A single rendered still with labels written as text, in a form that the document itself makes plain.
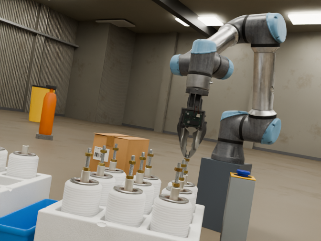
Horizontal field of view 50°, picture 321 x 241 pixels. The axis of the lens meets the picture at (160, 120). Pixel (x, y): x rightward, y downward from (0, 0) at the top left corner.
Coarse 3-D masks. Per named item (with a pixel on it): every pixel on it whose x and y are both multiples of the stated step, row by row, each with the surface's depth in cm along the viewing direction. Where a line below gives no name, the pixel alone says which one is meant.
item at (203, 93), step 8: (192, 88) 104; (192, 96) 104; (200, 96) 104; (192, 104) 104; (200, 104) 103; (184, 112) 103; (192, 112) 102; (200, 112) 102; (184, 120) 102; (192, 120) 102; (200, 120) 102; (200, 128) 102
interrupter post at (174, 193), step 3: (171, 186) 85; (171, 189) 84; (174, 189) 84; (177, 189) 84; (171, 192) 84; (174, 192) 84; (177, 192) 84; (171, 195) 84; (174, 195) 84; (177, 195) 84; (171, 198) 84; (174, 198) 84; (177, 198) 84
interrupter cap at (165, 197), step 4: (160, 196) 85; (164, 196) 86; (168, 196) 87; (180, 196) 88; (164, 200) 82; (168, 200) 82; (172, 200) 82; (180, 200) 85; (184, 200) 84; (188, 200) 84
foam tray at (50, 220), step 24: (48, 216) 82; (72, 216) 82; (96, 216) 85; (144, 216) 92; (192, 216) 101; (48, 240) 82; (72, 240) 81; (96, 240) 80; (120, 240) 79; (144, 240) 78; (168, 240) 77; (192, 240) 79
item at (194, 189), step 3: (171, 183) 107; (183, 186) 104; (186, 186) 105; (195, 186) 107; (192, 189) 105; (195, 189) 106; (195, 192) 106; (195, 195) 106; (195, 198) 107; (195, 201) 108
